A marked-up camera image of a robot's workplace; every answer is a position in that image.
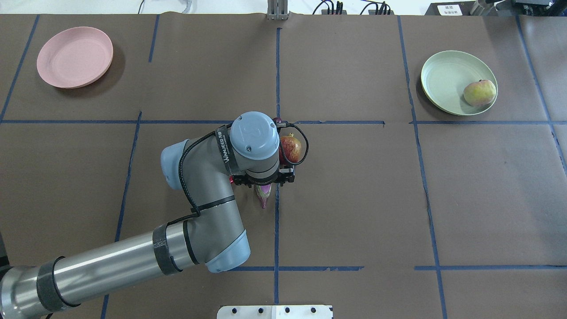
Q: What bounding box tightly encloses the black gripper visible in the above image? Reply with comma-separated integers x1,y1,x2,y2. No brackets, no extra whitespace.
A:
230,166,295,187

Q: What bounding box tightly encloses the pink-yellow peach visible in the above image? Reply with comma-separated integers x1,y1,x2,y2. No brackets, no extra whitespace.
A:
463,79,497,107

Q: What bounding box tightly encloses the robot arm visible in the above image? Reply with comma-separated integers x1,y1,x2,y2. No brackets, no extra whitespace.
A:
1,112,295,319

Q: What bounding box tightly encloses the red-yellow pomegranate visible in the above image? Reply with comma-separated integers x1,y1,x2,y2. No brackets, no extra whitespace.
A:
278,133,302,165

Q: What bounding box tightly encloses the purple eggplant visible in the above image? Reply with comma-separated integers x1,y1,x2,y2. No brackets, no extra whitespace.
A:
254,117,282,209

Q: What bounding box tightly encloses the green plate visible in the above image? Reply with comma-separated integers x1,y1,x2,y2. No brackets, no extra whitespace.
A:
420,50,498,117

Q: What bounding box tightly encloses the pink plate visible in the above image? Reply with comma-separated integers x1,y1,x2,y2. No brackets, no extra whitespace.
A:
36,27,114,89

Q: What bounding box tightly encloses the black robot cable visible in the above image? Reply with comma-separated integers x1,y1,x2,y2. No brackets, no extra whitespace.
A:
166,122,309,226

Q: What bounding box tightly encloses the white camera stand base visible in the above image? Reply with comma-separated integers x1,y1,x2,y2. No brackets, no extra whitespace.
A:
217,304,334,319

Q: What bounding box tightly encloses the aluminium frame post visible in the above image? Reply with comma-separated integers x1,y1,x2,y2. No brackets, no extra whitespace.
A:
267,0,289,21

